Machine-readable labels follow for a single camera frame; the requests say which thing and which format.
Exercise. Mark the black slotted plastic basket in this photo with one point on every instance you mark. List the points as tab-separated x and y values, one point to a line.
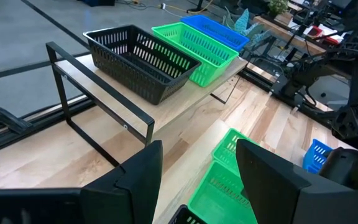
148	67
183	217

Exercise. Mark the red box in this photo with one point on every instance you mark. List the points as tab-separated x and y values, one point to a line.
331	40

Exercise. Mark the black frame bracket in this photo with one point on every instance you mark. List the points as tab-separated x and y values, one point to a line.
8	119

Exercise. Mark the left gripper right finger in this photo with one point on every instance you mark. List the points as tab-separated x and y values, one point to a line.
275	193

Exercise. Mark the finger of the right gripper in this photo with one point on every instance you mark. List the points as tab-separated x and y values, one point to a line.
350	168

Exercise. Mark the wooden shelf black metal frame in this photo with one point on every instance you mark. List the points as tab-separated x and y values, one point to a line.
179	99

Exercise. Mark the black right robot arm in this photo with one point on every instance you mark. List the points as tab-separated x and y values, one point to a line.
303	74

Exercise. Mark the small green potted plant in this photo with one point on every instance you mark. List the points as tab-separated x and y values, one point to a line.
278	6

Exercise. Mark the blue slotted plastic basket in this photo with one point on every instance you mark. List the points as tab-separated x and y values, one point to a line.
314	158
216	29

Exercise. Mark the wooden background table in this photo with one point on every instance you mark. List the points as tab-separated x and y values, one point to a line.
291	39

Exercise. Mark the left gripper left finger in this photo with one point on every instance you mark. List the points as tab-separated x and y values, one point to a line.
129	196

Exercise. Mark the black aluminium rig frame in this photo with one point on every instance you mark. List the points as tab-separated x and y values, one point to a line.
57	116

